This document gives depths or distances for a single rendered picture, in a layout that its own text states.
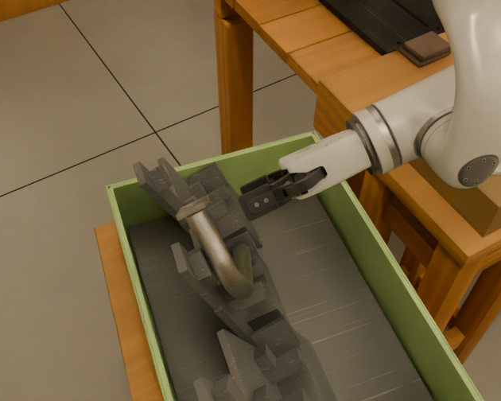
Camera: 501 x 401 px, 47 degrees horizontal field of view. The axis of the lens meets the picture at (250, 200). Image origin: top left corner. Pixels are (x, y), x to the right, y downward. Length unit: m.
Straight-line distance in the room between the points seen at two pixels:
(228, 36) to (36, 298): 1.10
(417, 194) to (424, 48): 0.39
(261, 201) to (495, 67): 0.28
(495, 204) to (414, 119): 0.46
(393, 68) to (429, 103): 0.73
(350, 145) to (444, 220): 0.55
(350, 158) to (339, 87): 0.68
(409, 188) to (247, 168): 0.34
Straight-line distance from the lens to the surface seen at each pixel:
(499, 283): 1.55
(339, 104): 1.32
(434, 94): 0.71
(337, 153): 0.67
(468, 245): 1.17
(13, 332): 2.10
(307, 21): 1.59
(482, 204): 1.15
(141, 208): 1.13
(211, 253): 0.73
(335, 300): 1.05
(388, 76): 1.40
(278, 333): 0.90
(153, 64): 2.91
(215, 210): 0.94
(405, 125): 0.70
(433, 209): 1.20
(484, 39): 0.63
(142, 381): 1.05
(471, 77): 0.62
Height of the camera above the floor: 1.75
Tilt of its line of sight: 51 degrees down
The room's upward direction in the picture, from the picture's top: straight up
